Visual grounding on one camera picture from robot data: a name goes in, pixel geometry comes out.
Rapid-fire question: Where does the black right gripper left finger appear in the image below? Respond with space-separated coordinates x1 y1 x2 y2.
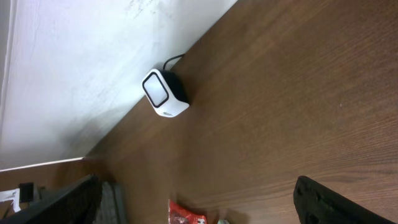
1 175 102 224

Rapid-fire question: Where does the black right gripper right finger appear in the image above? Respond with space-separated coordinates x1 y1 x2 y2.
294 175 393 224

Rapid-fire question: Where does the teal tissue pack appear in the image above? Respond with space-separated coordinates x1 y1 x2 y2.
217 219 230 224

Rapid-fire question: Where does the red Hacks candy bag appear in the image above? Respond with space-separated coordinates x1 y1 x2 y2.
169 200 207 224

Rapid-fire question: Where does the white barcode scanner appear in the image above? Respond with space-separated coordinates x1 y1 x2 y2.
141 68 190 118

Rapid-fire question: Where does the grey plastic mesh basket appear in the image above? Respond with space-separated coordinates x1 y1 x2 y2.
93 182 128 224

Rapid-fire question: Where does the black scanner cable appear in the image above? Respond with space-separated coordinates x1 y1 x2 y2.
162 53 186 71

